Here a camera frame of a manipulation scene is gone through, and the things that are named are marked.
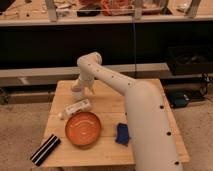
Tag black striped rectangular block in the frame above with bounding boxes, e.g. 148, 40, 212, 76
30, 134, 61, 166

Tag orange bowl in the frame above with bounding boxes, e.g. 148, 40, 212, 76
65, 112, 102, 146

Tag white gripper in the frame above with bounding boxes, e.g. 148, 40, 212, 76
71, 69, 95, 95

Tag black bin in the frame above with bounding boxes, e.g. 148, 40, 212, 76
167, 45, 213, 75

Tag long workbench shelf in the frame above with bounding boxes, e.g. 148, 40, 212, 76
0, 0, 213, 27

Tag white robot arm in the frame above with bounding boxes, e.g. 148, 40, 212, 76
71, 52, 183, 171

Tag blue cloth object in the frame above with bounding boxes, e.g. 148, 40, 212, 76
115, 123, 130, 145

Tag wooden table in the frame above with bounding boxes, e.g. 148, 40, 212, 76
39, 78, 191, 169

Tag dark blue device on floor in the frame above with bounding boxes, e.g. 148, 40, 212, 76
167, 92, 189, 108

